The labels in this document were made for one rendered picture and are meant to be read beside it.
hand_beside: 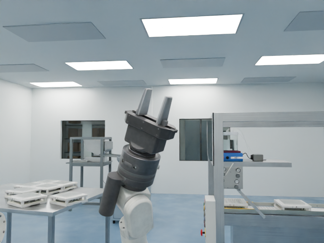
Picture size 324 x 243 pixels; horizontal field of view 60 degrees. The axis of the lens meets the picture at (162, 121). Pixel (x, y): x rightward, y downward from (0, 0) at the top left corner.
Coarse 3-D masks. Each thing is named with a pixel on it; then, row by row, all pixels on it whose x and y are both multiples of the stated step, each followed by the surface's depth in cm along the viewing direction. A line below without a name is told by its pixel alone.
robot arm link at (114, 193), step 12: (120, 168) 62; (108, 180) 61; (120, 180) 61; (132, 180) 60; (144, 180) 61; (108, 192) 61; (120, 192) 63; (132, 192) 62; (144, 192) 64; (108, 204) 62; (120, 204) 63
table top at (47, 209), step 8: (8, 184) 366; (16, 184) 366; (0, 192) 311; (80, 192) 311; (88, 192) 311; (96, 192) 311; (0, 200) 273; (48, 200) 273; (88, 200) 282; (0, 208) 243; (8, 208) 242; (16, 208) 241; (24, 208) 241; (32, 208) 241; (40, 208) 241; (48, 208) 241; (56, 208) 241; (64, 208) 244
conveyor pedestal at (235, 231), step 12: (240, 228) 245; (252, 228) 243; (264, 228) 242; (276, 228) 241; (288, 228) 240; (240, 240) 244; (252, 240) 243; (264, 240) 242; (276, 240) 240; (288, 240) 239; (300, 240) 238; (312, 240) 237
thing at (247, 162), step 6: (228, 162) 242; (234, 162) 241; (240, 162) 241; (246, 162) 240; (252, 162) 239; (258, 162) 239; (264, 162) 238; (270, 162) 237; (276, 162) 237; (282, 162) 236; (288, 162) 236
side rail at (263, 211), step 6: (228, 210) 242; (234, 210) 242; (240, 210) 241; (246, 210) 240; (252, 210) 240; (264, 210) 239; (270, 210) 238; (276, 210) 237; (282, 210) 237; (288, 210) 236; (294, 210) 236; (300, 210) 236
